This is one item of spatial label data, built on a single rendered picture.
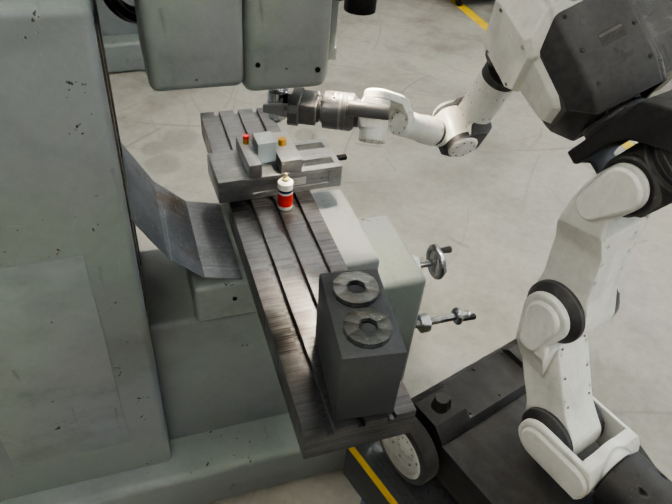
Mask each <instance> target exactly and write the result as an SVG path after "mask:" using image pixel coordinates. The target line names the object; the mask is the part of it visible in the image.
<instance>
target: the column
mask: <svg viewBox="0 0 672 504"><path fill-rule="evenodd" d="M122 157H123V154H122V147H121V140H120V135H119V129H118V123H117V117H116V112H115V106H114V100H113V94H112V89H111V83H110V77H109V71H108V66H107V60H106V54H105V48H104V43H103V37H102V31H101V25H100V20H99V14H98V8H97V2H96V0H0V503H1V502H2V501H4V500H7V499H11V498H16V497H20V496H24V495H28V494H32V493H36V492H41V491H45V490H49V489H53V488H57V487H62V486H66V485H70V484H74V483H78V482H82V481H87V480H91V479H95V478H99V477H103V476H108V475H112V474H116V473H120V472H124V471H128V470H133V469H137V468H141V467H145V466H149V465H154V464H158V463H162V462H166V461H168V460H169V459H170V458H171V449H170V442H169V436H168V430H167V425H166V419H165V414H164V408H163V403H162V397H161V392H160V386H159V380H158V375H157V369H156V364H155V358H154V353H153V347H152V342H151V336H150V330H149V328H150V327H151V326H150V319H149V312H148V306H147V301H146V295H145V289H144V284H143V278H142V272H141V267H140V265H142V263H141V256H140V250H139V244H138V238H137V232H136V227H135V224H134V222H133V221H132V220H131V219H130V216H131V213H130V206H129V199H128V193H127V187H126V182H125V175H124V167H123V160H122Z"/></svg>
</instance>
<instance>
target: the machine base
mask: <svg viewBox="0 0 672 504"><path fill-rule="evenodd" d="M169 442H170V449H171V458H170V459H169V460H168V461H166V462H162V463H158V464H154V465H149V466H145V467H141V468H137V469H133V470H128V471H124V472H120V473H116V474H112V475H108V476H103V477H99V478H95V479H91V480H87V481H82V482H78V483H74V484H70V485H66V486H62V487H57V488H53V489H49V490H45V491H41V492H36V493H32V494H28V495H24V496H20V497H16V498H11V499H7V500H4V501H2V502H1V503H0V504H206V503H210V502H214V501H218V500H222V499H226V498H229V497H233V496H237V495H241V494H245V493H248V492H252V491H256V490H260V489H264V488H268V487H271V486H275V485H279V484H283V483H287V482H290V481H294V480H298V479H302V478H306V477H309V476H313V475H317V474H321V473H325V472H329V471H332V470H336V469H340V468H344V462H345V455H346V449H343V450H339V451H335V452H332V453H328V454H324V455H320V456H316V457H312V458H308V459H303V457H302V454H301V450H300V447H299V444H298V441H297V438H296V434H295V431H294V428H293V425H292V422H291V418H290V415H289V413H285V414H281V415H277V416H272V417H268V418H264V419H259V420H255V421H250V422H246V423H242V424H237V425H233V426H229V427H224V428H220V429H216V430H211V431H207V432H203V433H198V434H194V435H190V436H185V437H181V438H177V439H172V440H170V439H169Z"/></svg>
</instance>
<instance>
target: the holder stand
mask: <svg viewBox="0 0 672 504"><path fill-rule="evenodd" d="M315 338H316V342H317V347H318V351H319V356H320V360H321V365H322V369H323V373H324V378H325V382H326V387H327V391H328V396H329V400H330V405H331V409H332V414H333V418H334V420H340V419H348V418H356V417H364V416H371V415H379V414H387V413H392V412H393V410H394V406H395V402H396V398H397V393H398V389H399V385H400V380H401V376H402V372H403V367H404V363H405V359H406V355H407V351H406V348H405V345H404V342H403V339H402V337H401V334H400V331H399V328H398V325H397V322H396V320H395V317H394V314H393V311H392V308H391V306H390V303H389V300H388V297H387V294H386V292H385V289H384V286H383V283H382V280H381V278H380V275H379V272H378V270H377V269H369V270H356V271H344V272H332V273H321V274H320V278H319V291H318V303H317V315H316V328H315Z"/></svg>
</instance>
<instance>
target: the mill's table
mask: <svg viewBox="0 0 672 504"><path fill-rule="evenodd" d="M200 117H201V130H202V136H203V140H204V143H205V146H206V149H207V152H208V153H213V152H221V151H229V150H237V149H236V137H241V136H243V135H244V134H248V135H249V139H250V141H251V143H252V133H258V132H266V131H271V133H274V132H281V130H280V128H279V126H278V124H277V123H276V122H274V121H273V120H271V119H270V118H269V117H268V113H264V112H263V107H262V108H256V112H253V110H252V109H251V108H250V109H239V110H238V113H237V114H234V112H233V110H228V111H219V115H215V114H214V112H205V113H200ZM223 204H224V207H225V210H226V213H227V216H228V220H229V223H230V226H231V229H232V232H233V236H234V239H235V242H236V245H237V248H238V252H239V255H240V258H241V261H242V265H243V268H244V271H245V274H246V277H247V281H248V284H249V287H250V290H251V293H252V297H253V300H254V303H255V306H256V309H257V313H258V316H259V319H260V322H261V325H262V329H263V332H264V335H265V338H266V341H267V345H268V348H269V351H270V354H271V357H272V361H273V364H274V367H275V370H276V373H277V377H278V380H279V383H280V386H281V390H282V393H283V396H284V399H285V402H286V406H287V409H288V412H289V415H290V418H291V422H292V425H293V428H294V431H295V434H296V438H297V441H298V444H299V447H300V450H301V454H302V457H303V459H308V458H312V457H316V456H320V455H324V454H328V453H332V452H335V451H339V450H343V449H347V448H351V447H355V446H359V445H363V444H367V443H371V442H375V441H379V440H383V439H387V438H391V437H395V436H399V435H403V434H406V433H410V432H411V428H412V425H413V421H414V417H415V414H416V408H415V406H414V404H413V402H412V400H411V398H410V396H409V394H408V391H407V389H406V387H405V385H404V383H403V381H402V379H401V380H400V385H399V389H398V393H397V398H396V402H395V406H394V410H393V412H392V413H387V414H379V415H371V416H364V417H356V418H348V419H340V420H334V418H333V414H332V409H331V405H330V400H329V396H328V391H327V387H326V382H325V378H324V373H323V369H322V365H321V360H320V356H319V351H318V347H317V342H316V338H315V328H316V315H317V303H318V291H319V278H320V274H321V273H332V272H344V271H349V270H348V268H347V266H346V264H345V262H344V260H343V258H342V256H341V254H340V252H339V249H338V247H337V245H336V243H335V241H334V239H333V237H332V235H331V233H330V231H329V229H328V227H327V225H326V223H325V221H324V219H323V217H322V214H321V212H320V210H319V208H318V206H317V204H316V202H315V200H314V198H313V196H312V194H311V192H310V190H307V191H301V192H294V193H293V204H292V208H291V209H290V210H287V211H283V210H280V209H279V208H278V195H275V196H268V197H262V198H255V199H249V200H242V201H236V202H229V203H223Z"/></svg>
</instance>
